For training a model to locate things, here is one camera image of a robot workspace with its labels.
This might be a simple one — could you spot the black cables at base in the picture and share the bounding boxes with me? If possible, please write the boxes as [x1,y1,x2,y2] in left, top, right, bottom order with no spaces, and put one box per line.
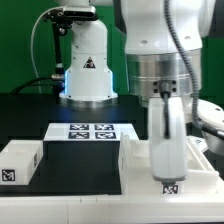
[10,77,58,94]

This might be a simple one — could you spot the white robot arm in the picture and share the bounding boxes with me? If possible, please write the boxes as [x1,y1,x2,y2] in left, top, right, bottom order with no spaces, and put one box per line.
[57,0,224,182]

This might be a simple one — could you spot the white L-shaped fence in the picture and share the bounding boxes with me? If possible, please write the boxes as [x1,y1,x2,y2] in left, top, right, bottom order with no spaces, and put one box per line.
[0,195,224,224]

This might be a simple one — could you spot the white base marker plate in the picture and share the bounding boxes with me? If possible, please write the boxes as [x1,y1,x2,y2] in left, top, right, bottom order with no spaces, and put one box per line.
[44,123,138,141]

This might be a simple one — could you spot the white cabinet top block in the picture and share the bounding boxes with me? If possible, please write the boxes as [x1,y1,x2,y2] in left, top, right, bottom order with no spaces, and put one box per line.
[0,140,43,185]

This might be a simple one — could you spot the black camera on stand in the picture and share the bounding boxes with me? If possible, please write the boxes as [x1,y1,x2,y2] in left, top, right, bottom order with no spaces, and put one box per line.
[43,6,98,84]

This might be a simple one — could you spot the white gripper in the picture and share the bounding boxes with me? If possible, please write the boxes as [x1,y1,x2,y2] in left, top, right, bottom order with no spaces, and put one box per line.
[148,96,192,182]

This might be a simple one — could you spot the white camera cable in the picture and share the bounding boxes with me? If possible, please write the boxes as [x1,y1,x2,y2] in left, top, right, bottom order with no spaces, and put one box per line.
[30,6,64,94]

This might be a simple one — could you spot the white cabinet body box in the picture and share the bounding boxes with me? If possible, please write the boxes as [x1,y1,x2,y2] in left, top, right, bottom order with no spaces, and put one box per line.
[118,134,224,195]

